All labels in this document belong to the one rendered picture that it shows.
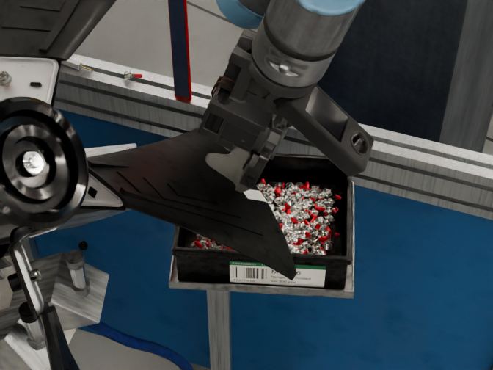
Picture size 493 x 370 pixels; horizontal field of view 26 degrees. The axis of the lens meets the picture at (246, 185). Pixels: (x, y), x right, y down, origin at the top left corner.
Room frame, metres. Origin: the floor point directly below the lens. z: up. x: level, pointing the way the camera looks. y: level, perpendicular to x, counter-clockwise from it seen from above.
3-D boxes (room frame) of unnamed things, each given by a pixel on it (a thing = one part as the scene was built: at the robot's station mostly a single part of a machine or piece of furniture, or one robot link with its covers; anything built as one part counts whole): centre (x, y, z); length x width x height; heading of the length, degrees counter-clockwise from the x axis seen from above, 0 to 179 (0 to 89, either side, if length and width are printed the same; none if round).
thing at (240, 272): (0.84, -0.02, 0.85); 0.22 x 0.17 x 0.07; 86
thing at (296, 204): (0.84, -0.03, 0.84); 0.19 x 0.14 x 0.04; 86
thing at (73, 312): (0.68, 0.21, 0.91); 0.12 x 0.08 x 0.12; 71
